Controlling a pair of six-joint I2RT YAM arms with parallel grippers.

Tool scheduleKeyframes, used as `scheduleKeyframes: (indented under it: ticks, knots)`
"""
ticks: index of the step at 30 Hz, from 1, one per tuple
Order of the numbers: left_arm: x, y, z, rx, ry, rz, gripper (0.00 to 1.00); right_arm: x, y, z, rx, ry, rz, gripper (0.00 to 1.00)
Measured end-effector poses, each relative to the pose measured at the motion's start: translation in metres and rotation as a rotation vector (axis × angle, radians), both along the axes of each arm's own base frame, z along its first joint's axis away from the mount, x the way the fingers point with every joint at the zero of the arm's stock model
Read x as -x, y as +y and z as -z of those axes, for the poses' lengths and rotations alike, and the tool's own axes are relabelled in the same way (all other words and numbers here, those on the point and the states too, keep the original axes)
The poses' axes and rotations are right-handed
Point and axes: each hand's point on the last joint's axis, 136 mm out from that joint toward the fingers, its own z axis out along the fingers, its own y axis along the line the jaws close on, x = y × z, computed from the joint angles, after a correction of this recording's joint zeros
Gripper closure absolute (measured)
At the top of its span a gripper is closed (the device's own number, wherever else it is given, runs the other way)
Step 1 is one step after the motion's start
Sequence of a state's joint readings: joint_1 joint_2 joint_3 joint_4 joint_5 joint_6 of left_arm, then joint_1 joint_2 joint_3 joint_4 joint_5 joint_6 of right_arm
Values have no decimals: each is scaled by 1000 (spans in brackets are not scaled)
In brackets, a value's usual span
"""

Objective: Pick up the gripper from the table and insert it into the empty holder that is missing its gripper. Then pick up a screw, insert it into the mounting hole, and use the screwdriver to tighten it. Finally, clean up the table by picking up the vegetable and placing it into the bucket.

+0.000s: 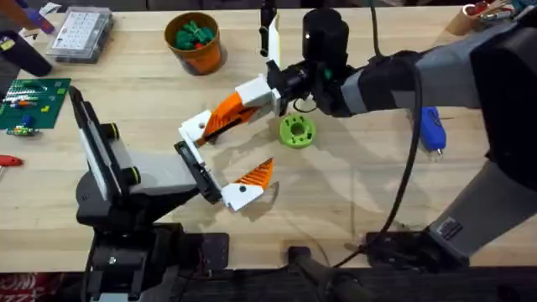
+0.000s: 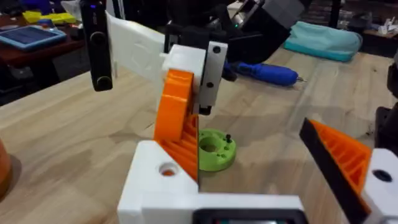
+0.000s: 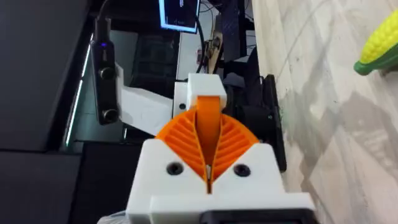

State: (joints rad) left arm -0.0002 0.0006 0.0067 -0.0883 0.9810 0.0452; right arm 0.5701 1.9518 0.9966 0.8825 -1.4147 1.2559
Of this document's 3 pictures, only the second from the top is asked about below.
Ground yellow toy blocks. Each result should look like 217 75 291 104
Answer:
22 10 77 26

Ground teal soft bag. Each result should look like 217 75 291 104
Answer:
282 21 364 63

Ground orange ribbed wedge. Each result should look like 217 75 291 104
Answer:
154 113 200 183

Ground blue electric screwdriver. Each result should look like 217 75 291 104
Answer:
223 60 308 88

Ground green disc with holes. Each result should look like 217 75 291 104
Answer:
197 128 238 172

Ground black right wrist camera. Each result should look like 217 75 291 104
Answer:
79 0 114 93

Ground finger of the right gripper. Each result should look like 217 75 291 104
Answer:
153 44 207 144
192 41 228 116

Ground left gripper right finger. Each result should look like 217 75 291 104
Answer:
298 117 398 224

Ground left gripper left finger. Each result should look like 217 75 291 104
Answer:
117 139 200 224

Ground blue tablet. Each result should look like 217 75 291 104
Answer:
0 24 68 52

